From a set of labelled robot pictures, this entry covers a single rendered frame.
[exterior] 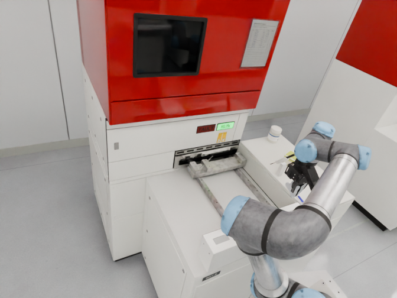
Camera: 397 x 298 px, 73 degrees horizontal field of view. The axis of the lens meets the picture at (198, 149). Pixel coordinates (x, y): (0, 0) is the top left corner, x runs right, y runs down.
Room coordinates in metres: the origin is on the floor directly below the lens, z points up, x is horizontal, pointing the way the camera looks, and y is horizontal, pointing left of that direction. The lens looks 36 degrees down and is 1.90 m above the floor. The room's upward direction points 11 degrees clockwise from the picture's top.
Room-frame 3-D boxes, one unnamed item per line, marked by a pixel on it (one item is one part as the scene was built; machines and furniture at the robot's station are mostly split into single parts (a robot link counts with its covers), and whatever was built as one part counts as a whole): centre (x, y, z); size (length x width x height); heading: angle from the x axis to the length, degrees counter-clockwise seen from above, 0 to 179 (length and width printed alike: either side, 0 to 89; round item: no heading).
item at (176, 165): (1.32, -0.06, 0.89); 0.44 x 0.02 x 0.10; 124
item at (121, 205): (1.51, 0.28, 0.41); 0.82 x 0.71 x 0.82; 124
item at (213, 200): (1.03, -0.13, 0.84); 0.50 x 0.02 x 0.03; 34
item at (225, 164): (1.27, -0.13, 0.87); 0.36 x 0.08 x 0.03; 124
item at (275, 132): (1.53, -0.46, 1.01); 0.07 x 0.07 x 0.10
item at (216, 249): (0.81, -0.34, 0.89); 0.55 x 0.09 x 0.14; 124
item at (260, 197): (1.18, -0.35, 0.84); 0.50 x 0.02 x 0.03; 34
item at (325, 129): (0.89, -0.43, 1.40); 0.09 x 0.08 x 0.11; 145
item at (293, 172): (0.90, -0.43, 1.25); 0.09 x 0.08 x 0.12; 34
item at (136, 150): (1.23, 0.09, 1.02); 0.82 x 0.03 x 0.40; 124
